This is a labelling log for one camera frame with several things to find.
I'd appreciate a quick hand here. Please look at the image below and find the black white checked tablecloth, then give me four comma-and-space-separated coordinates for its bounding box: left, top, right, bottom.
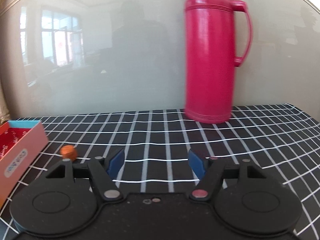
0, 102, 320, 240

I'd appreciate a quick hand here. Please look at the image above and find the red cardboard box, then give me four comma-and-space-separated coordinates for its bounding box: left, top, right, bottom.
0, 120, 49, 209

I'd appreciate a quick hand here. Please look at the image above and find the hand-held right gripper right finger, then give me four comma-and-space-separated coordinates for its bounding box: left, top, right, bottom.
188, 149, 269, 202

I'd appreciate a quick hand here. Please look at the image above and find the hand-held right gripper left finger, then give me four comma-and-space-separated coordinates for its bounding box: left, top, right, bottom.
45, 148, 125, 204

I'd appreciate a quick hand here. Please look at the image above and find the cylindrical carrot chunk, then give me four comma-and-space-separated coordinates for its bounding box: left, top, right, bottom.
61, 145, 77, 161

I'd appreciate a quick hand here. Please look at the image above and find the beige curtain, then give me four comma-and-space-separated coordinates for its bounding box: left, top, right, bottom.
0, 75, 11, 123

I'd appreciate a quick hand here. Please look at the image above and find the red plastic thermos jug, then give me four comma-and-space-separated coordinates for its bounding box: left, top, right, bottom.
184, 0, 253, 124

